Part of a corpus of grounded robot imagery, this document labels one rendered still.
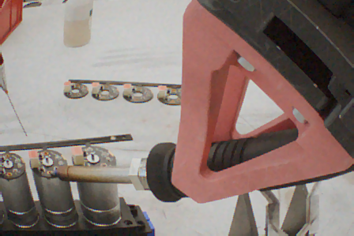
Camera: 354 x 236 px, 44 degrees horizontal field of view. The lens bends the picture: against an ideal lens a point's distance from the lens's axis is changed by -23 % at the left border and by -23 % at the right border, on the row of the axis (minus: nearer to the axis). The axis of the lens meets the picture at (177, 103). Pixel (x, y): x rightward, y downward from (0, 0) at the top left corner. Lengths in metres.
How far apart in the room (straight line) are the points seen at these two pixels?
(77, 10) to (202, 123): 0.38
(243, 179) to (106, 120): 0.26
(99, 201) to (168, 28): 0.34
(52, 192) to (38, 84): 0.23
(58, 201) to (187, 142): 0.12
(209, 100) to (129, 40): 0.40
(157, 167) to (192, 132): 0.03
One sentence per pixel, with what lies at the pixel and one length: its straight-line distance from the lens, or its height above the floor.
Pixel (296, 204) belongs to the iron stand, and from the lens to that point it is 0.26.
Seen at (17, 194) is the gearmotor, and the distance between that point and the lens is 0.27.
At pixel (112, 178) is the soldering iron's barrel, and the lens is 0.22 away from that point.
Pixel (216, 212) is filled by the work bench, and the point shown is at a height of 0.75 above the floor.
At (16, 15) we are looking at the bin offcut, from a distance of 0.63.
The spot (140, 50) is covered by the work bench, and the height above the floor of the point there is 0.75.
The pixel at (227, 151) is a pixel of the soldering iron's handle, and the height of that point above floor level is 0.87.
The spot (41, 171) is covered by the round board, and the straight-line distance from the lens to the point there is 0.26.
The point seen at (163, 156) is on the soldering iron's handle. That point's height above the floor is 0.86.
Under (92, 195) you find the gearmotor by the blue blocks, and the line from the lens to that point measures 0.27.
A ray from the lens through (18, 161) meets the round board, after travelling 0.27.
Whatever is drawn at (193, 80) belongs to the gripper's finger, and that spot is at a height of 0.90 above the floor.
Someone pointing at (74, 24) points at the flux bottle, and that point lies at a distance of 0.53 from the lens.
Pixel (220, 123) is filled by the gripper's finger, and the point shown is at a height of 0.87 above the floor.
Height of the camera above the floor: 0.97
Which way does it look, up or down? 30 degrees down
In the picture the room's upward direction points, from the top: 3 degrees clockwise
